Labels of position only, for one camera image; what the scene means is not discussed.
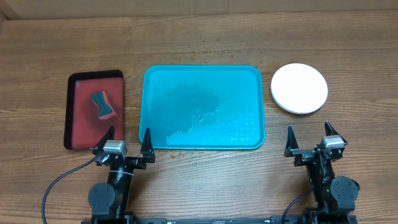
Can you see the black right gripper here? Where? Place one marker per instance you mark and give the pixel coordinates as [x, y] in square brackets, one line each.
[303, 155]

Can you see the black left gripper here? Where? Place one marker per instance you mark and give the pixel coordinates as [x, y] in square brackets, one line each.
[137, 163]

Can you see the white pink plate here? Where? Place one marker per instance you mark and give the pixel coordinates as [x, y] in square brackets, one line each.
[299, 88]

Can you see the black and pink sponge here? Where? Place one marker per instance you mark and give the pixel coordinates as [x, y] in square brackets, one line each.
[105, 110]

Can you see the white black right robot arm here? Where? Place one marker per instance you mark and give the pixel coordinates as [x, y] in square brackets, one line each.
[334, 196]

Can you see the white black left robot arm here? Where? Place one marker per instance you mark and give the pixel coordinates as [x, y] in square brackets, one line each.
[108, 200]

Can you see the dark red-lined small tray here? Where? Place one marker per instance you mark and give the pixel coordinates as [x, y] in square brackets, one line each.
[83, 128]

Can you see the teal plastic tray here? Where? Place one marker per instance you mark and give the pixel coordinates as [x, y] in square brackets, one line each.
[209, 107]

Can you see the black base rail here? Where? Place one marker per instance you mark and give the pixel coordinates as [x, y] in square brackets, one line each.
[275, 219]

